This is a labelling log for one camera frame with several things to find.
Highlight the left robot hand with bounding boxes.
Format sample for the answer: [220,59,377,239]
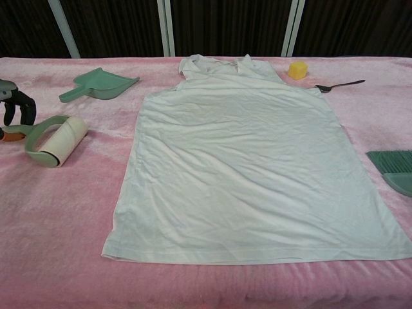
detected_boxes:
[0,79,37,142]

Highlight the green lint roller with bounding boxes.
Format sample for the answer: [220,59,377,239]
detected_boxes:
[0,115,89,169]

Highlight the green plastic dustpan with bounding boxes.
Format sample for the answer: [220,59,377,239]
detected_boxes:
[58,67,141,104]

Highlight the pink fuzzy blanket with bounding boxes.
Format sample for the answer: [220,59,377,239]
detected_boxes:
[0,56,412,309]

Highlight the white sleeveless shirt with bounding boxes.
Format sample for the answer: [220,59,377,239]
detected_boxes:
[101,53,412,267]

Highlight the yellow cube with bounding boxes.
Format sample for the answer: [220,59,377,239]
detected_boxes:
[287,61,309,80]

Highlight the metal spoon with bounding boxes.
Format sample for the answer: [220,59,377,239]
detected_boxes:
[314,79,366,94]

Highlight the green hand brush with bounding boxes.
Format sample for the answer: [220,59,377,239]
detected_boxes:
[366,149,412,198]

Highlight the white frame post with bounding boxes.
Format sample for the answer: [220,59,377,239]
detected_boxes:
[156,0,176,57]
[281,0,306,58]
[47,0,80,59]

